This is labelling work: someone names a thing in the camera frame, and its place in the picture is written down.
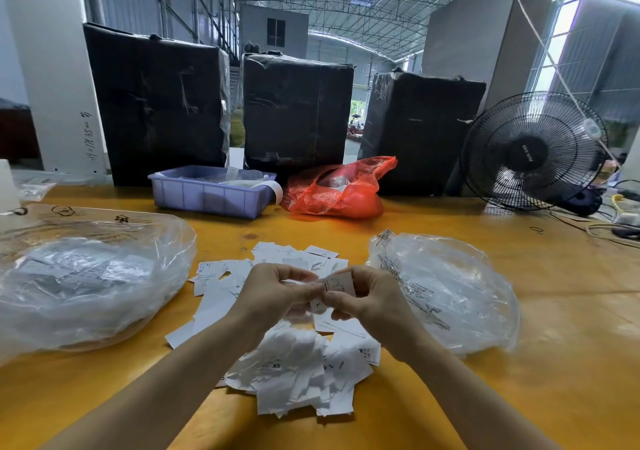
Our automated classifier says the person's right hand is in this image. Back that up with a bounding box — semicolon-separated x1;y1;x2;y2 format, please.
322;267;429;360

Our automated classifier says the person's left hand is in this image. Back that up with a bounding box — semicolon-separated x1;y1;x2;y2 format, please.
226;263;324;340

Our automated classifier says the white paper label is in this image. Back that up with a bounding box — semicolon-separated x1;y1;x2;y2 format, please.
308;269;358;315

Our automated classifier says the clear plastic bag black print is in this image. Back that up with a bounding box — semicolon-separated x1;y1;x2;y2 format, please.
367;229;521;356

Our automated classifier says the pile of white labels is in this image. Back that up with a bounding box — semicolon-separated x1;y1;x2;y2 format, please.
165;241;382;419

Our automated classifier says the large clear bag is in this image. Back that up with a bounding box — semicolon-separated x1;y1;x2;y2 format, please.
0;204;198;361

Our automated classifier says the person's right forearm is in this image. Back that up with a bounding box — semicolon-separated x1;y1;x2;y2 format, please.
398;333;561;450

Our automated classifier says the person's left forearm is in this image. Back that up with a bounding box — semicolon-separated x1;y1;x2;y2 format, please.
40;313;253;450

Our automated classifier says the red plastic bag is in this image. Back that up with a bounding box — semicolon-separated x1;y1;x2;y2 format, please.
282;155;398;220

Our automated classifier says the blue plastic bin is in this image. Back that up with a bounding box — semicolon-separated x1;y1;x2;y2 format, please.
148;165;284;220

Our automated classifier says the large black wrapped bale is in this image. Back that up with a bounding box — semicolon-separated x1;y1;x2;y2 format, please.
83;23;231;188
358;70;488;198
242;52;355;184

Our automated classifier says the black table fan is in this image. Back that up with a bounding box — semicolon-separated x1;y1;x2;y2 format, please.
460;91;609;216

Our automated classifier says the grey cabin with window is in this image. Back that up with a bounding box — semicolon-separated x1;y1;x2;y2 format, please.
240;4;310;58

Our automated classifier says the white foam box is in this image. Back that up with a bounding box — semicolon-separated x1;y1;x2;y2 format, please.
0;159;19;216

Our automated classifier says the brown wooden cabinet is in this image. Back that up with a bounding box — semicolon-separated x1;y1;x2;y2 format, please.
0;104;43;162

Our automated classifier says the white pillar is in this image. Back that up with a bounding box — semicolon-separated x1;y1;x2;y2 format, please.
0;0;109;178

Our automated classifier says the bundle of cables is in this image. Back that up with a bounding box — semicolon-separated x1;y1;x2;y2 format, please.
548;184;640;251

